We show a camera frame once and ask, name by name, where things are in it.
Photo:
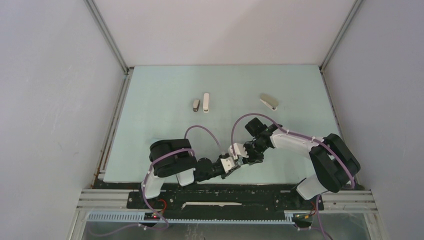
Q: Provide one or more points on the beige stapler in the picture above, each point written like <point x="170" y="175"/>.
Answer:
<point x="269" y="101"/>

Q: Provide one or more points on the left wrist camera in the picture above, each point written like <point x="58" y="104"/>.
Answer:
<point x="227" y="162"/>

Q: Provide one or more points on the white stapler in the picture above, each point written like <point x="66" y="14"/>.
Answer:
<point x="206" y="102"/>

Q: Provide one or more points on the right aluminium frame post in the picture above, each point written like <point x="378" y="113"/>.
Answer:
<point x="357" y="4"/>

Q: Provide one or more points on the white staple box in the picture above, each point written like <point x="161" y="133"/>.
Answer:
<point x="240" y="161"/>

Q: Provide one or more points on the aluminium frame post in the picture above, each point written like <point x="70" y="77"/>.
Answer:
<point x="123" y="89"/>
<point x="357" y="4"/>

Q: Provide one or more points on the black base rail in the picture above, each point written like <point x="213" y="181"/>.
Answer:
<point x="226" y="202"/>

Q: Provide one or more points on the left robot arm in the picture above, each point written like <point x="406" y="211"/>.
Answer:
<point x="175" y="157"/>

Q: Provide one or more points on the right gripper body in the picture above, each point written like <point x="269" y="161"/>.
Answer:
<point x="255" y="152"/>

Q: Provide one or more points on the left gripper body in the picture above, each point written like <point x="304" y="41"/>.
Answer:
<point x="217" y="170"/>

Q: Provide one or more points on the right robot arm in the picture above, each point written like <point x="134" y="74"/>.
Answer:
<point x="334" y="164"/>

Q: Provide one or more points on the small grey stapler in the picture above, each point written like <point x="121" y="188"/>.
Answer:
<point x="196" y="105"/>

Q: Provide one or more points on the left aluminium frame post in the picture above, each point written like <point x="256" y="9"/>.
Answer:
<point x="123" y="89"/>

